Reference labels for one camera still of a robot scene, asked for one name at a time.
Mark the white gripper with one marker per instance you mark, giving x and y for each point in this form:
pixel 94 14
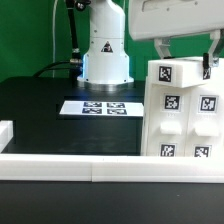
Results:
pixel 155 19

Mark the white cabinet door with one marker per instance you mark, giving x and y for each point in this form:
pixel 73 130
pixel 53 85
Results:
pixel 168 114
pixel 205 133

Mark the white cabinet body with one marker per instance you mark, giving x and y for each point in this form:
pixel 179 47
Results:
pixel 146 111

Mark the small white tagged box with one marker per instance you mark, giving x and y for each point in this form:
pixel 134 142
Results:
pixel 182 72

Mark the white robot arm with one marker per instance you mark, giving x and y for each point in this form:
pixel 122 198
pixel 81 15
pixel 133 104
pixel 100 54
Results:
pixel 106 65

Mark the white sheet with markers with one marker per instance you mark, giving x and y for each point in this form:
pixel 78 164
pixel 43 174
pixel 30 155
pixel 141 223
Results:
pixel 100 108

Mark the white U-shaped fence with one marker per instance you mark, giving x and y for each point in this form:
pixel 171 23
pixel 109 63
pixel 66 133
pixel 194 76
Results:
pixel 104 169

